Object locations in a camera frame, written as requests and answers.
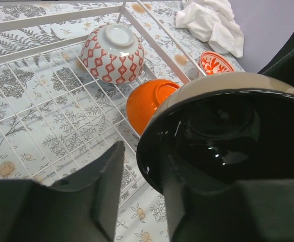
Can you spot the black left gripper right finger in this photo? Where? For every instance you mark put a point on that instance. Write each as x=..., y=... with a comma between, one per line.
x=199, y=209

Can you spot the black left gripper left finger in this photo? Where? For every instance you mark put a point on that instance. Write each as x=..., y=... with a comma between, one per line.
x=80, y=207

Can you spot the white bowl red wreath pattern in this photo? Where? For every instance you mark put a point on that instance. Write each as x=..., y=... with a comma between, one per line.
x=212, y=63

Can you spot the olive tan bowl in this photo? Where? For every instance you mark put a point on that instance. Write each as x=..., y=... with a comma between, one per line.
x=230, y=126

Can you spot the white red diamond pattern bowl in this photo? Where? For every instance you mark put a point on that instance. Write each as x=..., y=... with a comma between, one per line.
x=113, y=53

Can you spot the crumpled white cloth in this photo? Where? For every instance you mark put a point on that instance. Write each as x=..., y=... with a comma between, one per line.
x=212, y=22

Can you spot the orange plastic bowl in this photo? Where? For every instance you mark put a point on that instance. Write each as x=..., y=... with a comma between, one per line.
x=145, y=100

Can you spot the floral patterned table mat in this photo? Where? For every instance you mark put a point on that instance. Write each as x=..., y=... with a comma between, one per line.
x=61, y=113

